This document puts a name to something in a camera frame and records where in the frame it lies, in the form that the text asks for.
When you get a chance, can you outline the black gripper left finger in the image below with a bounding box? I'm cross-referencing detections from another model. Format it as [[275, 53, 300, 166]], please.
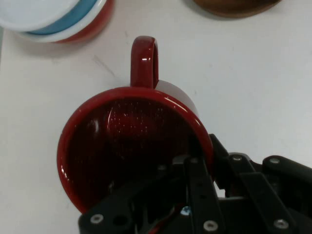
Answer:
[[77, 155, 227, 234]]

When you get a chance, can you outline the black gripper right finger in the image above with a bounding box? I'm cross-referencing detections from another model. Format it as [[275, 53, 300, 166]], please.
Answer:
[[209, 133, 312, 234]]

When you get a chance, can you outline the red enamel mug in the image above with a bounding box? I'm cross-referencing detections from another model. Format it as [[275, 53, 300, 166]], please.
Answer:
[[56, 36, 215, 215]]

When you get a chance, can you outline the brown wooden mug tree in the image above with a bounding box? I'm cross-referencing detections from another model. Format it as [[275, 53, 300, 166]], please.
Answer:
[[192, 0, 284, 18]]

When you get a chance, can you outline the stack of bowls and plates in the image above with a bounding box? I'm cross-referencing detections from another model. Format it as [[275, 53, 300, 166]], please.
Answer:
[[16, 0, 116, 44]]

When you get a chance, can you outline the blue bowl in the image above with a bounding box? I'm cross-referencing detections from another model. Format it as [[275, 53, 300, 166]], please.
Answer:
[[25, 0, 108, 35]]

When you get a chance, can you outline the white bowl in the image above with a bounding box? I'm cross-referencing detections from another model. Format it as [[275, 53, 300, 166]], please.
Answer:
[[0, 0, 82, 33]]

